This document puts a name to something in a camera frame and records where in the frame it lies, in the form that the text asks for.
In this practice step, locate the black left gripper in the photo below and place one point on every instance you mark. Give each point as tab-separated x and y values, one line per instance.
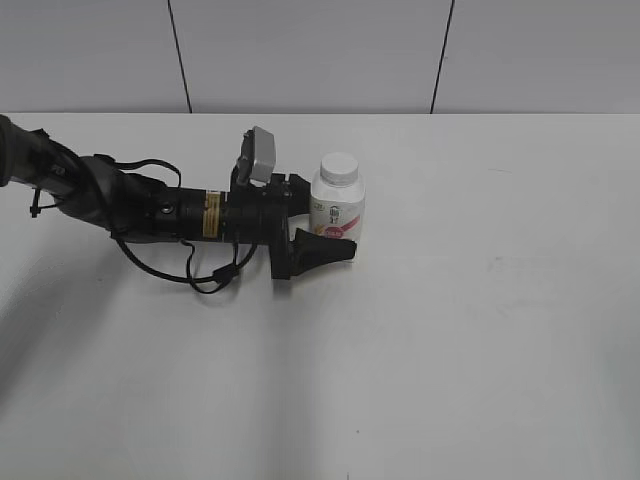
259	216

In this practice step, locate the white yili changqing yogurt bottle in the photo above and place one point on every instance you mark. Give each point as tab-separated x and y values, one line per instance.
337	205

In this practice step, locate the white ribbed bottle cap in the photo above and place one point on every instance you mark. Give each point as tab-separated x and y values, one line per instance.
339	169

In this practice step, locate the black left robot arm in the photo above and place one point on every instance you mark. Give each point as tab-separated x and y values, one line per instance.
135	208

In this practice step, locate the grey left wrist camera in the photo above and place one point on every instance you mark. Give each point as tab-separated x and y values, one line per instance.
257	157

